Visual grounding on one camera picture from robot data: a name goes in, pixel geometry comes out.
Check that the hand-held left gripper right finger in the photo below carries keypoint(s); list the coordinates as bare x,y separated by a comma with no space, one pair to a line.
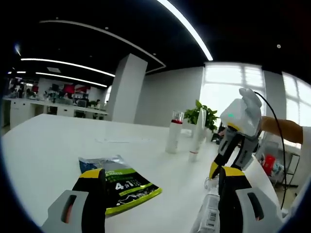
230,194

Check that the clear skincare bottle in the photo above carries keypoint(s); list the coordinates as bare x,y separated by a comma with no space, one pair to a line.
209,211

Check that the long ceiling light strip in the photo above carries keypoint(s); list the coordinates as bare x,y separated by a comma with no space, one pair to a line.
192,30

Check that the green skincare sachet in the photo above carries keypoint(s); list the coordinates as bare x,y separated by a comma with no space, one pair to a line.
128,189

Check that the person's white sleeve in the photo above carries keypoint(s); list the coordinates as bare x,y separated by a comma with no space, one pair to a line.
306,136

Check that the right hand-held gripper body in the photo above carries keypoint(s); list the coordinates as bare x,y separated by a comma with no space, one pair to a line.
243,116

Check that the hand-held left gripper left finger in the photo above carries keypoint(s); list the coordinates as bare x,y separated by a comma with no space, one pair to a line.
92,194

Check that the red object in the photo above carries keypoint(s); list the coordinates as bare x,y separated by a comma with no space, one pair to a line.
269,163

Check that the tall white skincare tube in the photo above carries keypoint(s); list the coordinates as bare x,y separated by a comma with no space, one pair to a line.
196,140

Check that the green potted plant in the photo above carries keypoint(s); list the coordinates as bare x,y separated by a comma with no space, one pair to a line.
192,115

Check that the white background counter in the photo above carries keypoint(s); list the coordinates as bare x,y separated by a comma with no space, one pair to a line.
24,109

